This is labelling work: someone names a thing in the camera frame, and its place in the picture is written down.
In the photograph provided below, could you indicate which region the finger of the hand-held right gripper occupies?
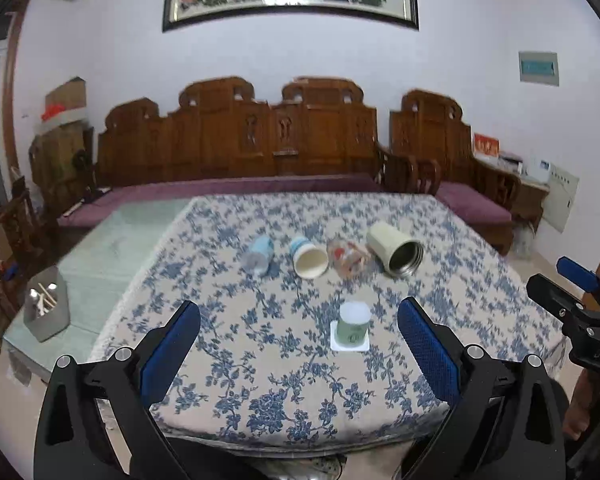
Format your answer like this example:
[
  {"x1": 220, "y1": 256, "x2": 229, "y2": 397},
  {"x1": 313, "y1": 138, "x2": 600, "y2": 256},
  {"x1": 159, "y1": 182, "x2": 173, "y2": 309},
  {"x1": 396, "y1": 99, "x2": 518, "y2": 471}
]
[
  {"x1": 526, "y1": 274, "x2": 588, "y2": 318},
  {"x1": 556, "y1": 256, "x2": 600, "y2": 301}
]

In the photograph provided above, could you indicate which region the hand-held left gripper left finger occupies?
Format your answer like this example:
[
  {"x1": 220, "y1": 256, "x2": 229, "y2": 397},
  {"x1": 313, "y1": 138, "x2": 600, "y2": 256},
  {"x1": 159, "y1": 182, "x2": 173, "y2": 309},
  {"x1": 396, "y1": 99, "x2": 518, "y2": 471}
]
[{"x1": 34, "y1": 300, "x2": 202, "y2": 480}]

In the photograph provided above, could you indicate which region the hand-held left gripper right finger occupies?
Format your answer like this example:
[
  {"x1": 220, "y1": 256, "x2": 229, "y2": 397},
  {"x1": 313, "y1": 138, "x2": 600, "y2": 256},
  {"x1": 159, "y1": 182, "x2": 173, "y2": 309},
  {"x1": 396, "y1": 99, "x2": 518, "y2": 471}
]
[{"x1": 395, "y1": 296, "x2": 571, "y2": 480}]

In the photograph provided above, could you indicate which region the green cup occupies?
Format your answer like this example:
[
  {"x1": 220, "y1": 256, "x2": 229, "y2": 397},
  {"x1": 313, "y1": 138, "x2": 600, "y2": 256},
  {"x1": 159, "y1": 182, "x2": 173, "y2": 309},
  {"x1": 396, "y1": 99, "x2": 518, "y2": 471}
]
[{"x1": 338, "y1": 301, "x2": 372, "y2": 349}]

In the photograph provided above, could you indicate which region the cream steel-lined cup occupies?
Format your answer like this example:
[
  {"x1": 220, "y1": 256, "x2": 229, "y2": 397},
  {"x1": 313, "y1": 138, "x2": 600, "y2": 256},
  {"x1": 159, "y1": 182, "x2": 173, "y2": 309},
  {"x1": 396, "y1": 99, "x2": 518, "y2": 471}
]
[{"x1": 366, "y1": 221, "x2": 425, "y2": 278}]

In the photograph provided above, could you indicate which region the orange patterned glass cup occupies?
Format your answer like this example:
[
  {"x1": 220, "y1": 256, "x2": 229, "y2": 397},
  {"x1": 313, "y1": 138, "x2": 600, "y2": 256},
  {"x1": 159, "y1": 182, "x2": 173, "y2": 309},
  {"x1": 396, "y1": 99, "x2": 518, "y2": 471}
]
[{"x1": 326, "y1": 239, "x2": 372, "y2": 279}]

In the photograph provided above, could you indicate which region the clear blue plastic cup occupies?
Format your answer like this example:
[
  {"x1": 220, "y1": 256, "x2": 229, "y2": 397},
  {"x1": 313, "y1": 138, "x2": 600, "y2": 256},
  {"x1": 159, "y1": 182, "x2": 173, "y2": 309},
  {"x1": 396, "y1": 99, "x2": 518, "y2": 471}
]
[{"x1": 242, "y1": 235, "x2": 276, "y2": 276}]

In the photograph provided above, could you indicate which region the white cup with blue band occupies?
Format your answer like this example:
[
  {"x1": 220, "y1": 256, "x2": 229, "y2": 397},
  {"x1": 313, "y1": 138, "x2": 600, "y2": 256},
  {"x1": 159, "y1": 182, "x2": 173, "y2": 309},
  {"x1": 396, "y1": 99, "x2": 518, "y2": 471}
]
[{"x1": 288, "y1": 236, "x2": 330, "y2": 279}]

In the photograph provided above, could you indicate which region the person's right hand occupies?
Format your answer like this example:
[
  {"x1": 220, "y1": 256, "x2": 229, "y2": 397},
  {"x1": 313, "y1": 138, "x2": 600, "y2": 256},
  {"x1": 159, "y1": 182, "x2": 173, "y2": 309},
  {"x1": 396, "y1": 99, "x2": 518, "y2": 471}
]
[{"x1": 562, "y1": 372, "x2": 600, "y2": 442}]

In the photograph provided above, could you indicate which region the wooden side table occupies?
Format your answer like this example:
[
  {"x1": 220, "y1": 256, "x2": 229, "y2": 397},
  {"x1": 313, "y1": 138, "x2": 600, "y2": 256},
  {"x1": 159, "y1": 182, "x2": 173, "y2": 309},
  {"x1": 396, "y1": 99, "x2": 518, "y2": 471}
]
[{"x1": 472, "y1": 154, "x2": 551, "y2": 235}]

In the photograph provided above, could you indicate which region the blue floral tablecloth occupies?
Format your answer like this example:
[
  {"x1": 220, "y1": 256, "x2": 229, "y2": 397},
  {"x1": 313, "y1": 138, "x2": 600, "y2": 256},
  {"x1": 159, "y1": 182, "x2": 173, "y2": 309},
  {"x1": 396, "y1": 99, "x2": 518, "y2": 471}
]
[{"x1": 87, "y1": 192, "x2": 568, "y2": 451}]

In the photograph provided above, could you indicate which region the white square coaster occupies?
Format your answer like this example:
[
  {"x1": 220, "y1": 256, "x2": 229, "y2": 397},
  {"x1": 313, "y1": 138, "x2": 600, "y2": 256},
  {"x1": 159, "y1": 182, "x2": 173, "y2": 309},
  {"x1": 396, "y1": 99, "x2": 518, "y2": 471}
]
[{"x1": 329, "y1": 321, "x2": 371, "y2": 353}]

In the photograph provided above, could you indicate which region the pale green glass-top table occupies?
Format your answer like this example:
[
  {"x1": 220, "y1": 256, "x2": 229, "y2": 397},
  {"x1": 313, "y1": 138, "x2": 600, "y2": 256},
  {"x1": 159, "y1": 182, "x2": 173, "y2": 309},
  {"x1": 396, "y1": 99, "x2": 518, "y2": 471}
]
[{"x1": 2, "y1": 197, "x2": 196, "y2": 386}]

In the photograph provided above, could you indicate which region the purple armchair cushion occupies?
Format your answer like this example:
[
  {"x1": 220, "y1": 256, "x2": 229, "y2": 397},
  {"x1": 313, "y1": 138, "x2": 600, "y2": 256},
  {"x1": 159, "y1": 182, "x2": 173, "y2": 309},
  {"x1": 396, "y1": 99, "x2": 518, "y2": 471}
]
[{"x1": 435, "y1": 181, "x2": 514, "y2": 227}]

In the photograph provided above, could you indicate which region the grey utensil holder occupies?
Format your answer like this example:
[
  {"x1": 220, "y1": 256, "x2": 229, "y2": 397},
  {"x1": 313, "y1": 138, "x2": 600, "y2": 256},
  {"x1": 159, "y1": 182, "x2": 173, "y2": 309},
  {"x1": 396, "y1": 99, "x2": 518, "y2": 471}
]
[{"x1": 23, "y1": 266, "x2": 71, "y2": 343}]

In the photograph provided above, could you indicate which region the red card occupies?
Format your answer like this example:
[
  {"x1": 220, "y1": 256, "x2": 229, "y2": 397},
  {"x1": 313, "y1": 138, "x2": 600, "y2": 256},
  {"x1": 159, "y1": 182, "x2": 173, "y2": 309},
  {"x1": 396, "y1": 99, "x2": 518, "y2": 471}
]
[{"x1": 473, "y1": 133, "x2": 501, "y2": 157}]

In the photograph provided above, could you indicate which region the purple sofa cushion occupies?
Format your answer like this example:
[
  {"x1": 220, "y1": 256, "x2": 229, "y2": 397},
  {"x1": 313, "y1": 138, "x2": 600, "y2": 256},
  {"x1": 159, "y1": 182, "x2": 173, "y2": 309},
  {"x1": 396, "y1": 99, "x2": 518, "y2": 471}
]
[{"x1": 57, "y1": 174, "x2": 383, "y2": 229}]

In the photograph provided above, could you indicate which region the wooden chair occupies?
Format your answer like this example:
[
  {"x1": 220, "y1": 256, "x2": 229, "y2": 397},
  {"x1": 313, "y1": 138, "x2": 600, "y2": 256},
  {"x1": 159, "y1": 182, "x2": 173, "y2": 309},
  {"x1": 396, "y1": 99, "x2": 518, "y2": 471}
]
[{"x1": 0, "y1": 189, "x2": 48, "y2": 356}]

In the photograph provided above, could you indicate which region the carved wooden armchair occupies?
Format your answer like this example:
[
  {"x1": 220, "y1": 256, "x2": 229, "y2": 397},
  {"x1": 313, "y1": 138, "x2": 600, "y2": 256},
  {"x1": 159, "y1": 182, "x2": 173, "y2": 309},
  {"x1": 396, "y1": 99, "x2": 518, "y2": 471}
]
[{"x1": 377, "y1": 89, "x2": 525, "y2": 256}]

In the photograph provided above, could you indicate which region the wooden cabinet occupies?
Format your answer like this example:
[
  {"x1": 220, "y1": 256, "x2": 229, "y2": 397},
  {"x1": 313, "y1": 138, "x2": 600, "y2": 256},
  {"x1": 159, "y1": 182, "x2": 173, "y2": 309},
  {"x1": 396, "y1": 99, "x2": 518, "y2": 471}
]
[{"x1": 28, "y1": 119, "x2": 97, "y2": 213}]

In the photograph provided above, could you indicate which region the carved wooden sofa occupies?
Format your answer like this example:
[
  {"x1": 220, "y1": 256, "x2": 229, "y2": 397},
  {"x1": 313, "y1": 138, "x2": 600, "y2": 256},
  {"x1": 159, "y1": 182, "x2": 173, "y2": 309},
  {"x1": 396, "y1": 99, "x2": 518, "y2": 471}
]
[{"x1": 96, "y1": 76, "x2": 387, "y2": 196}]

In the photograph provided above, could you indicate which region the cardboard box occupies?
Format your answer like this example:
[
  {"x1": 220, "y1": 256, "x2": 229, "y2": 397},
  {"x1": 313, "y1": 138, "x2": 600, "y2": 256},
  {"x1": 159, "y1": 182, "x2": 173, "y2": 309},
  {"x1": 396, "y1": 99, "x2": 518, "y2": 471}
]
[{"x1": 44, "y1": 77, "x2": 87, "y2": 113}]

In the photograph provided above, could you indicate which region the white wall panel board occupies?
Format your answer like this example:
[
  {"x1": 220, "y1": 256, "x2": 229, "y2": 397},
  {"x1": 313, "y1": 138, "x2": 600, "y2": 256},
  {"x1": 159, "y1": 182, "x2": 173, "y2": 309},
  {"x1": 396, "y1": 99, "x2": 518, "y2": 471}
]
[{"x1": 542, "y1": 162, "x2": 580, "y2": 234}]

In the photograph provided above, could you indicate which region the wall electrical panel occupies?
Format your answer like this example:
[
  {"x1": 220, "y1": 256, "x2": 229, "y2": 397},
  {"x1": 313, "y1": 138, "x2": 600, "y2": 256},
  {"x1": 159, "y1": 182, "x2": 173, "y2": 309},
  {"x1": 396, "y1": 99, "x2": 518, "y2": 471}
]
[{"x1": 518, "y1": 51, "x2": 560, "y2": 86}]

